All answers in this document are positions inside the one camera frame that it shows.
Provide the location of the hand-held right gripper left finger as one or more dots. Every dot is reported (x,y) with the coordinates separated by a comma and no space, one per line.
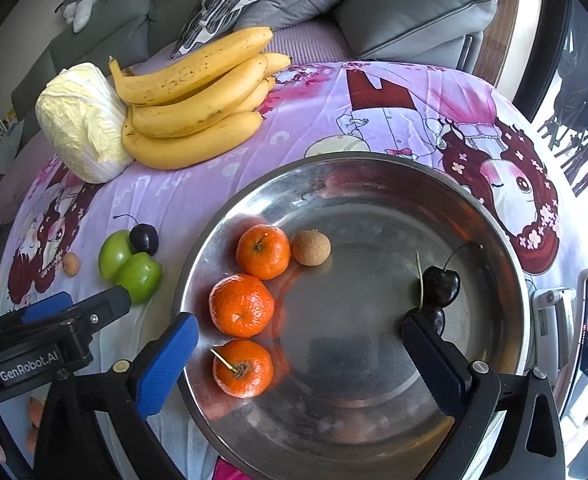
(163,360)

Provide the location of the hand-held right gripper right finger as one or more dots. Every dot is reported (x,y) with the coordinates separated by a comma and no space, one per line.
(431,360)

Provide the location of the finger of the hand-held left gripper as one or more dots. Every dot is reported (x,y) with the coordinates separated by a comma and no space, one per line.
(101,307)
(46,305)

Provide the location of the dark cherry with straight stem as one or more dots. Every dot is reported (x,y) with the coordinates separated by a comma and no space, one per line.
(435,317)

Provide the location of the dark cherry with curved stem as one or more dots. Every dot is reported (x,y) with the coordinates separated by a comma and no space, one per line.
(440,285)

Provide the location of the long-stemmed tangerine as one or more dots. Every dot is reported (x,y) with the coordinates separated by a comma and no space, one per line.
(243,367)

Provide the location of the stainless steel basin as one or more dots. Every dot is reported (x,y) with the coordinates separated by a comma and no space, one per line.
(364,285)

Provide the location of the brown longan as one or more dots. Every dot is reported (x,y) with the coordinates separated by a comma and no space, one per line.
(311,246)
(71,263)

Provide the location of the person's left hand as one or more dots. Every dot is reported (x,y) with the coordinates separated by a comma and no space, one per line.
(36,410)

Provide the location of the green apple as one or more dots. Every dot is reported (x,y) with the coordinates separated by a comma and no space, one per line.
(115,255)
(141,277)

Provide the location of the silver phone stand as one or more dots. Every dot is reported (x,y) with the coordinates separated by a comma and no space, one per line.
(554,325)

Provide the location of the napa cabbage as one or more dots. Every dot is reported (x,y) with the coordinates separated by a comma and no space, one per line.
(81,125)

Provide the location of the banana bunch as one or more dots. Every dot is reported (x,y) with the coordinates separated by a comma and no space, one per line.
(193,110)

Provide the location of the grey sofa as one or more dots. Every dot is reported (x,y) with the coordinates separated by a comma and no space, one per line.
(118,25)

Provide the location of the black chair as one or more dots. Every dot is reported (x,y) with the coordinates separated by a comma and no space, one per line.
(584,95)

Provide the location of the black and white patterned cushion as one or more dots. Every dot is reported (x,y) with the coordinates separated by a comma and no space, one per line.
(223,5)

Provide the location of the lilac knitted seat mat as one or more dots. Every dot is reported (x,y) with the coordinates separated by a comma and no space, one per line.
(309,45)

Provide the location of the grey leather cushion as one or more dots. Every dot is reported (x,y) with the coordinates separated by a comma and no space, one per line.
(409,15)

